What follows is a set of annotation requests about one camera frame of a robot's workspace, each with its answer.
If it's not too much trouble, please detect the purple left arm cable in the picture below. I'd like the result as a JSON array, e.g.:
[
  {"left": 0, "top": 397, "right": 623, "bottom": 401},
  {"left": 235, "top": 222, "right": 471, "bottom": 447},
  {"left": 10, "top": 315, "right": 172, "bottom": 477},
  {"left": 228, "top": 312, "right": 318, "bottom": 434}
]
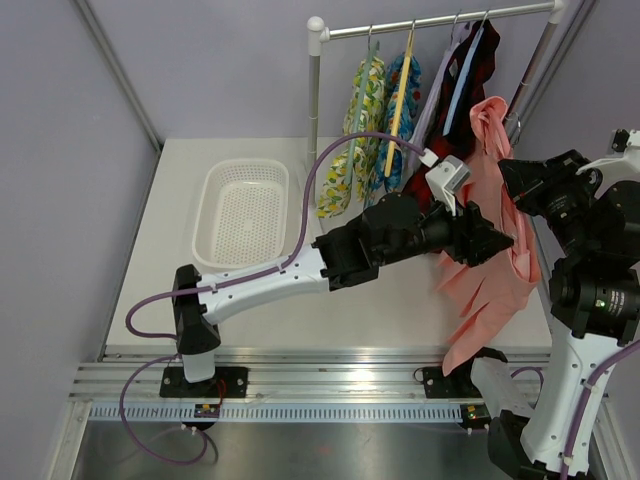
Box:
[{"left": 118, "top": 132, "right": 434, "bottom": 464}]

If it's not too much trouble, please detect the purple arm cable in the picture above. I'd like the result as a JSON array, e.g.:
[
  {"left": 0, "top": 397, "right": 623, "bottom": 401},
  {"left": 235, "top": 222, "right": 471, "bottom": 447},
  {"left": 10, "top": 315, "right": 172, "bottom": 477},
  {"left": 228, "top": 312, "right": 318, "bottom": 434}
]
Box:
[
  {"left": 509, "top": 339, "right": 640, "bottom": 480},
  {"left": 118, "top": 132, "right": 434, "bottom": 464}
]

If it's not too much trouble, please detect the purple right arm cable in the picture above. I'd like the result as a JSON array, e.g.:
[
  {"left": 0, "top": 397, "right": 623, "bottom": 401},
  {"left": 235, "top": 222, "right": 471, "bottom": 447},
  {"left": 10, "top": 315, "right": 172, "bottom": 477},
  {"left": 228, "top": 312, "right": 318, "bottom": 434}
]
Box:
[{"left": 509, "top": 339, "right": 640, "bottom": 480}]

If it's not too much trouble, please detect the white perforated plastic basket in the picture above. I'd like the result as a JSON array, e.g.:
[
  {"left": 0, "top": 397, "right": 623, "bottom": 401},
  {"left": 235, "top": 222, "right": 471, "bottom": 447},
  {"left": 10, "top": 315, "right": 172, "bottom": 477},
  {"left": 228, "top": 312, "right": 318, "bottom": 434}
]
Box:
[{"left": 192, "top": 158, "right": 289, "bottom": 270}]

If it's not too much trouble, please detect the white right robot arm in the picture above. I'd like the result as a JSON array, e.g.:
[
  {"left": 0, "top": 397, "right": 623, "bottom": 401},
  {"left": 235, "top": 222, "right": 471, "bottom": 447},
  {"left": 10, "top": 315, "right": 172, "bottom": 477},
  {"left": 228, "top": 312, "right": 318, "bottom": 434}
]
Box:
[{"left": 453, "top": 150, "right": 639, "bottom": 479}]

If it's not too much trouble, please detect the red black plaid garment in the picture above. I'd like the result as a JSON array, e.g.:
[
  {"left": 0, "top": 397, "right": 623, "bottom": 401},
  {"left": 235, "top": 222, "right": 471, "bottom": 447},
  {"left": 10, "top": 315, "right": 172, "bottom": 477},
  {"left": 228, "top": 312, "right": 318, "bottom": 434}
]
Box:
[{"left": 402, "top": 20, "right": 501, "bottom": 206}]

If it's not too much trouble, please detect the yellow lemon print garment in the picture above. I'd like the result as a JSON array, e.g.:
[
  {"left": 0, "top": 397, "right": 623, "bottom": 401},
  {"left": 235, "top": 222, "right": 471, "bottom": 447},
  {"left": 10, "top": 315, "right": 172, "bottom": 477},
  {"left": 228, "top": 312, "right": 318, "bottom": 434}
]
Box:
[{"left": 316, "top": 55, "right": 386, "bottom": 218}]

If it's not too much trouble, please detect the blue floral garment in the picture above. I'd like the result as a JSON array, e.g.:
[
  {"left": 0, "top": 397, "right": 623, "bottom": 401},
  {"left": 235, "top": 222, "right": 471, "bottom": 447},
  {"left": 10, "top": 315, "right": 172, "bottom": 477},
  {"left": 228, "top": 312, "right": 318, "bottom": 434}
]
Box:
[{"left": 365, "top": 54, "right": 421, "bottom": 207}]

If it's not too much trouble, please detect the pink skirt hanger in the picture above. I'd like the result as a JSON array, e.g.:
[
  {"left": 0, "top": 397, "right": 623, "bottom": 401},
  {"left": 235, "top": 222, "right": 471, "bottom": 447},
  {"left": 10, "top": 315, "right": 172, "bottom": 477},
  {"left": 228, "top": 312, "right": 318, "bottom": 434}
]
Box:
[{"left": 476, "top": 97, "right": 522, "bottom": 153}]

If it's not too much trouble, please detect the white slotted cable duct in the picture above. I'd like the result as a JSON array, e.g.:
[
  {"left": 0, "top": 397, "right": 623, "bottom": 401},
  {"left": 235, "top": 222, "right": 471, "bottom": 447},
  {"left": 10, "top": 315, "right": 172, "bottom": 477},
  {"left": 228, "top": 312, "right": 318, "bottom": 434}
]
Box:
[{"left": 89, "top": 402, "right": 462, "bottom": 423}]

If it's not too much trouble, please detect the lavender hanger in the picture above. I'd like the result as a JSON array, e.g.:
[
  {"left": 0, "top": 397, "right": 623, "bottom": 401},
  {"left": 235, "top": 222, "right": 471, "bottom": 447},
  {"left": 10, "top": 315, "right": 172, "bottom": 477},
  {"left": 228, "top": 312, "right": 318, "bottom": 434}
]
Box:
[{"left": 411, "top": 23, "right": 468, "bottom": 147}]

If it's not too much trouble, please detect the aluminium mounting rail frame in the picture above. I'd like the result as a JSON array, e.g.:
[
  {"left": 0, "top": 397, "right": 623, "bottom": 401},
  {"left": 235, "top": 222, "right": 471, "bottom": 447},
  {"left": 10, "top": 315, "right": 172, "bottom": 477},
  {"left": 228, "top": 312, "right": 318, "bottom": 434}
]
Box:
[{"left": 70, "top": 346, "right": 444, "bottom": 403}]

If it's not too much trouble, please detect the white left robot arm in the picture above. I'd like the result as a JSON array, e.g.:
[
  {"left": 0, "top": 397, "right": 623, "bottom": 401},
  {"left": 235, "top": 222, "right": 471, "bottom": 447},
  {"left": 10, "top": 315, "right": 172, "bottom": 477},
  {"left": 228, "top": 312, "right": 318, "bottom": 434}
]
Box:
[{"left": 172, "top": 193, "right": 514, "bottom": 397}]

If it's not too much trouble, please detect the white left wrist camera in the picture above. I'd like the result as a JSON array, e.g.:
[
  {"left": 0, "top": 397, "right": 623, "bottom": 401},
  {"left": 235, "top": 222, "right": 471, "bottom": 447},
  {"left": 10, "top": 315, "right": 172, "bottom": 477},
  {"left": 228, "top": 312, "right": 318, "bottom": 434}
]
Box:
[{"left": 420, "top": 149, "right": 471, "bottom": 217}]

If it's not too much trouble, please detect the left small circuit board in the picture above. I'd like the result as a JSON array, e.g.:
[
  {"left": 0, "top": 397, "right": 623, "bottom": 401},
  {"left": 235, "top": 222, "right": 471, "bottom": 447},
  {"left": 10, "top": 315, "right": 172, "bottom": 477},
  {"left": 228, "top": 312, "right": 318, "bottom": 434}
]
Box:
[{"left": 194, "top": 403, "right": 221, "bottom": 418}]

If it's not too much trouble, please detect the light blue hanger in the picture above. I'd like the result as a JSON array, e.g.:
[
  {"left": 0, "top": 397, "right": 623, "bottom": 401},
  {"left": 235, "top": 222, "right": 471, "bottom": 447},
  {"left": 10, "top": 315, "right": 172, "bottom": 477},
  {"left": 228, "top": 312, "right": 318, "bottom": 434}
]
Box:
[{"left": 443, "top": 22, "right": 484, "bottom": 136}]

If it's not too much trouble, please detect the white silver clothes rack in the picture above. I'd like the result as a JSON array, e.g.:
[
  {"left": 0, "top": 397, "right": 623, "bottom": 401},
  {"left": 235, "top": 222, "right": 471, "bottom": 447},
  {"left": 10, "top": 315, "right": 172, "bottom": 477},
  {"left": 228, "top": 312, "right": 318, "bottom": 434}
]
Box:
[{"left": 294, "top": 0, "right": 569, "bottom": 265}]

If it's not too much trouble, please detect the right small circuit board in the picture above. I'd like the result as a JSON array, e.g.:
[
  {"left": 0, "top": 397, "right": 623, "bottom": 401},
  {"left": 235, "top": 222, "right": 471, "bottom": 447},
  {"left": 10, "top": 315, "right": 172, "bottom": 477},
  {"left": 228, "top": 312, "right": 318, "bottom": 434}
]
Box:
[{"left": 461, "top": 404, "right": 492, "bottom": 429}]

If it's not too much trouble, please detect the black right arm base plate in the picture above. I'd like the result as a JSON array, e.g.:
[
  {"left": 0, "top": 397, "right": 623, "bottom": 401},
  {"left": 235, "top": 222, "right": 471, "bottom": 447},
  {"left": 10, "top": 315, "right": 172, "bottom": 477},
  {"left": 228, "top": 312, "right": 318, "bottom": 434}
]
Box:
[{"left": 414, "top": 366, "right": 482, "bottom": 399}]

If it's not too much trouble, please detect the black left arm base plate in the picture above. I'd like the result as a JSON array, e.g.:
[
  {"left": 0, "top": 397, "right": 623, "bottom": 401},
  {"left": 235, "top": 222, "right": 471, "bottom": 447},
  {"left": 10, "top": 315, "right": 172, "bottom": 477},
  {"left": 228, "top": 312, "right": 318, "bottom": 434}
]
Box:
[{"left": 159, "top": 366, "right": 249, "bottom": 399}]

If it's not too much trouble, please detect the pink pleated skirt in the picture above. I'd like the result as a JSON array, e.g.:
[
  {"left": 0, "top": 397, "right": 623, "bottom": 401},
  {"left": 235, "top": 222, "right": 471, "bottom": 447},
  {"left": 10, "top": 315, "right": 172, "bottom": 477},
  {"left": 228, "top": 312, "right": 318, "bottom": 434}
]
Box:
[{"left": 438, "top": 96, "right": 541, "bottom": 376}]

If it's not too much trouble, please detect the small circuit board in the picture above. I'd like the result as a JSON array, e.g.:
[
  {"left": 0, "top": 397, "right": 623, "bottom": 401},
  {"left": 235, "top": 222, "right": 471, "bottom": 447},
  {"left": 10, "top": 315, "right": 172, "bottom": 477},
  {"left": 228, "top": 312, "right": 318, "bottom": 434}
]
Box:
[
  {"left": 194, "top": 403, "right": 221, "bottom": 418},
  {"left": 461, "top": 404, "right": 492, "bottom": 429}
]

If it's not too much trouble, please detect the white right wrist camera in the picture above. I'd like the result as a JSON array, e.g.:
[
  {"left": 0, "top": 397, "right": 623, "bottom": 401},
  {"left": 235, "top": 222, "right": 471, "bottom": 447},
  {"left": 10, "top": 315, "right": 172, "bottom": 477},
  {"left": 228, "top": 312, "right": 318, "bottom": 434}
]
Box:
[{"left": 577, "top": 129, "right": 639, "bottom": 182}]

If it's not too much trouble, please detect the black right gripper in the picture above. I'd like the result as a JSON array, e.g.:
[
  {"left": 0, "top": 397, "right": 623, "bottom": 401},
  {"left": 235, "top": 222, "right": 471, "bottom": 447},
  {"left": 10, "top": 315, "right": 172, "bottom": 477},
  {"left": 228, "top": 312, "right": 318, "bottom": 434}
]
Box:
[{"left": 501, "top": 151, "right": 604, "bottom": 261}]

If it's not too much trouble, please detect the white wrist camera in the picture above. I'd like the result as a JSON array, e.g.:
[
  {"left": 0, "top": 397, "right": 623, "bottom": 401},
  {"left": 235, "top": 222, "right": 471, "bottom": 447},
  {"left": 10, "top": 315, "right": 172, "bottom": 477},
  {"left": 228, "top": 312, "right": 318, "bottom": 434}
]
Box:
[
  {"left": 420, "top": 149, "right": 471, "bottom": 217},
  {"left": 577, "top": 129, "right": 639, "bottom": 182}
]

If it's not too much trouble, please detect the mint green hanger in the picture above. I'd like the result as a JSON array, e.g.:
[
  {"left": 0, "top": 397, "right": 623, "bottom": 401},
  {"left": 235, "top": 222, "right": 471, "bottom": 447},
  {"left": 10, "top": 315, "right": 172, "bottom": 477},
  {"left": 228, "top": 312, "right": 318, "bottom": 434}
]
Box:
[{"left": 343, "top": 38, "right": 386, "bottom": 198}]

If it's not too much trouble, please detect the yellow wooden hanger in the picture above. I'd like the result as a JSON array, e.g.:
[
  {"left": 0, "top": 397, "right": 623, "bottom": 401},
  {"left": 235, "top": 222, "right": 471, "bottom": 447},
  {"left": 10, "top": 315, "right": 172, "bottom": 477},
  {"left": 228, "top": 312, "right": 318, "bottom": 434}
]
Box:
[{"left": 384, "top": 22, "right": 415, "bottom": 178}]

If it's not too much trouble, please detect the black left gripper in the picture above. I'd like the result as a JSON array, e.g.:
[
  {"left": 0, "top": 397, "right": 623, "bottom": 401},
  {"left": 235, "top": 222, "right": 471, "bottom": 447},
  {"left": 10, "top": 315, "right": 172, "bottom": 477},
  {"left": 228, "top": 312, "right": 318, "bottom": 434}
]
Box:
[{"left": 376, "top": 185, "right": 512, "bottom": 266}]

